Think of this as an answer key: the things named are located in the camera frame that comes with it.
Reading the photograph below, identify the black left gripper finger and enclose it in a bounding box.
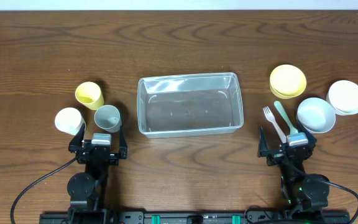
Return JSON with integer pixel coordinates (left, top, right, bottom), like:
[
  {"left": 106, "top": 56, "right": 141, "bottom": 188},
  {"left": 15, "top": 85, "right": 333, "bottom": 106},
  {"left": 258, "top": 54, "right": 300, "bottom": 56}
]
[
  {"left": 119, "top": 125, "right": 127, "bottom": 159},
  {"left": 68, "top": 123, "right": 86, "bottom": 153}
]

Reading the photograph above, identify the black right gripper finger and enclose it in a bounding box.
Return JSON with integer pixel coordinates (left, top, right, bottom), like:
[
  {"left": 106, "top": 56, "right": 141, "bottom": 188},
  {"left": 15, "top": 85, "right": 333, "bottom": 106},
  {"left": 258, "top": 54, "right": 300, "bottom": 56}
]
[
  {"left": 257, "top": 127, "right": 270, "bottom": 157},
  {"left": 296, "top": 120, "right": 317, "bottom": 149}
]

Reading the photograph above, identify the mint green plastic spoon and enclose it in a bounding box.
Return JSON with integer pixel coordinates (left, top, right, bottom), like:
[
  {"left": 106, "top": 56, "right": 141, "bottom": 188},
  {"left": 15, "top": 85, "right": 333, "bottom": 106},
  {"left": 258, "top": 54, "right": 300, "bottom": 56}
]
[{"left": 274, "top": 101, "right": 298, "bottom": 134}]

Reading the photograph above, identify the light blue plastic bowl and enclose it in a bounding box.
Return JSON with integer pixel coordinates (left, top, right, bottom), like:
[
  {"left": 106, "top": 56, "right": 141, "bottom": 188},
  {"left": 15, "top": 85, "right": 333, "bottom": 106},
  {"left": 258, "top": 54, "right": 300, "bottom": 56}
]
[{"left": 296, "top": 98, "right": 336, "bottom": 134}]

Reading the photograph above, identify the white plastic cup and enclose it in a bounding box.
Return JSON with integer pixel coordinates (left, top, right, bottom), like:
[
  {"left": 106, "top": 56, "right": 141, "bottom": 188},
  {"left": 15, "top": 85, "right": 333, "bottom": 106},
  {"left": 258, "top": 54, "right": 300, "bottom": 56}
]
[{"left": 55, "top": 107, "right": 86, "bottom": 136}]

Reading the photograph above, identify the white plastic fork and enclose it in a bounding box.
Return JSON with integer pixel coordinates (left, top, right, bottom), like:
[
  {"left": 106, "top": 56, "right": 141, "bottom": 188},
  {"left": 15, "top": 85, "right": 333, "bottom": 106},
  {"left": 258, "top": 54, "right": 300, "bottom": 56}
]
[{"left": 263, "top": 106, "right": 287, "bottom": 143}]

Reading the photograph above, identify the grey plastic cup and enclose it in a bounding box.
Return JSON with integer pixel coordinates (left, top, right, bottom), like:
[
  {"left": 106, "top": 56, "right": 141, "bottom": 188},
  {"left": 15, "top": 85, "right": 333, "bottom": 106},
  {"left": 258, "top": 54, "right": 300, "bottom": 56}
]
[{"left": 94, "top": 105, "right": 122, "bottom": 133}]

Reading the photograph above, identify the yellow plastic bowl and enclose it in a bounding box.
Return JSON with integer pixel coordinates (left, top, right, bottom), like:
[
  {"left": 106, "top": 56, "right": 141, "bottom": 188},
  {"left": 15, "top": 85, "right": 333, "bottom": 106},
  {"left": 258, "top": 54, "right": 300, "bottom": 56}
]
[{"left": 269, "top": 64, "right": 307, "bottom": 99}]

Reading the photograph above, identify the yellow plastic cup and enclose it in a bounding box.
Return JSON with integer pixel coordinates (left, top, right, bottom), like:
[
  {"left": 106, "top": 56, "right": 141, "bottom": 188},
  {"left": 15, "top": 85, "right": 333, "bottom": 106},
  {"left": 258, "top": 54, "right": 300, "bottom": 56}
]
[{"left": 75, "top": 82, "right": 104, "bottom": 110}]

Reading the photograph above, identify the white plastic bowl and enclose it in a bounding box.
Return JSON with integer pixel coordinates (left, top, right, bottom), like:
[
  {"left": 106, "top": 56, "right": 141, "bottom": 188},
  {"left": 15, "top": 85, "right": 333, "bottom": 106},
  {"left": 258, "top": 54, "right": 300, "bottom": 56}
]
[{"left": 326, "top": 80, "right": 358, "bottom": 116}]

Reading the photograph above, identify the clear plastic container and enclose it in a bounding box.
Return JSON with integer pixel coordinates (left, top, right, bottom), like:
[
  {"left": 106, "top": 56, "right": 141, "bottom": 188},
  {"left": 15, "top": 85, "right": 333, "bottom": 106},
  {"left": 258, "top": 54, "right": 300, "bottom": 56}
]
[{"left": 137, "top": 72, "right": 244, "bottom": 138}]

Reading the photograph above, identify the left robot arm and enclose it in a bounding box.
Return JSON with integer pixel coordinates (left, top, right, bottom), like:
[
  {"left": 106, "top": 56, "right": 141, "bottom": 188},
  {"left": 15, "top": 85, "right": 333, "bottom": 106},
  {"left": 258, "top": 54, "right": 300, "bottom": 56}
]
[{"left": 67, "top": 125, "right": 127, "bottom": 224}]

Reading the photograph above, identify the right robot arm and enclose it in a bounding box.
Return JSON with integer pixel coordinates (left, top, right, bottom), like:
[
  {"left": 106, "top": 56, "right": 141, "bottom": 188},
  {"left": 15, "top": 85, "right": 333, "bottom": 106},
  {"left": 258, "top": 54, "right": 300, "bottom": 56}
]
[{"left": 257, "top": 121, "right": 329, "bottom": 222}]

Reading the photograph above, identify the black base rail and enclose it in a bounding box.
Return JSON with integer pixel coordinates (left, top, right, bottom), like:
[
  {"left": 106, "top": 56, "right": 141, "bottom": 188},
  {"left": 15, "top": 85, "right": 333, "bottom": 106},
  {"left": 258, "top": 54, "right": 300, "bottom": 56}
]
[{"left": 39, "top": 209, "right": 350, "bottom": 224}]

